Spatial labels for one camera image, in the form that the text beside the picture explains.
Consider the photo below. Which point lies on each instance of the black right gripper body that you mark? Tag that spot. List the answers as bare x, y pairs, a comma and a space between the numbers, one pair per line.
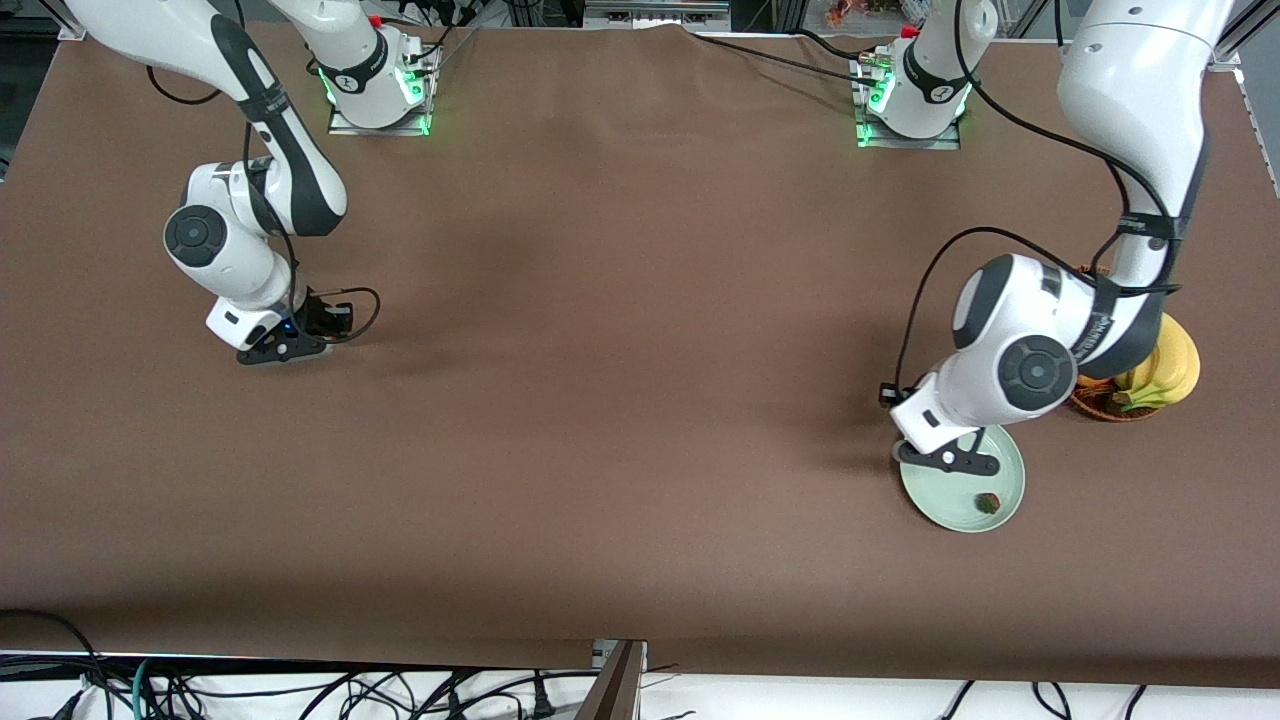
322, 317

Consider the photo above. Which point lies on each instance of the red toy strawberry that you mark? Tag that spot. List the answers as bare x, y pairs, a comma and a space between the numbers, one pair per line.
988, 503

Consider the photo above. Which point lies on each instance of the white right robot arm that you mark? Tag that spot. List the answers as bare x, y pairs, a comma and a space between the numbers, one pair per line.
195, 235

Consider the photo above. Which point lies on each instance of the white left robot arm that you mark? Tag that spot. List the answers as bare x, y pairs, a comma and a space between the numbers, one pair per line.
1035, 372

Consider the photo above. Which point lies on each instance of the pale green round plate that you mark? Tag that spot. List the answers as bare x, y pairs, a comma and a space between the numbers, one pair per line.
950, 500

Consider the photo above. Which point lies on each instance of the brown wicker basket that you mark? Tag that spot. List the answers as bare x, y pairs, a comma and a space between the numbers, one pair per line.
1095, 405

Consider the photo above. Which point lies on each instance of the large yellow banana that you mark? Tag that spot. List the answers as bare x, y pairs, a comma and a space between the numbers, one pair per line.
1180, 360

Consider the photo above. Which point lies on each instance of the brown table cover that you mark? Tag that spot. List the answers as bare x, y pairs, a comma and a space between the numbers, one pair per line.
600, 500

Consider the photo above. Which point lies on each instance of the orange background object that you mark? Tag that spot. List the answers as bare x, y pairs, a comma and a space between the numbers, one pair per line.
850, 10

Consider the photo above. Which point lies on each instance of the grey metal box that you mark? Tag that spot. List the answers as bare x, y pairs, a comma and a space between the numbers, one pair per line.
655, 12

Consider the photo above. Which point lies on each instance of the aluminium frame profile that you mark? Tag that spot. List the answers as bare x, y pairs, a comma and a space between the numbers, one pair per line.
75, 22
1225, 58

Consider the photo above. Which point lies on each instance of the brown post with bracket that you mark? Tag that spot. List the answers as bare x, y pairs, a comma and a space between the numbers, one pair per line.
615, 690

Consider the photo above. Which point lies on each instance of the aluminium table edge rail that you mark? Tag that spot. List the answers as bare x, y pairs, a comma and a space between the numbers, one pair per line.
1262, 130

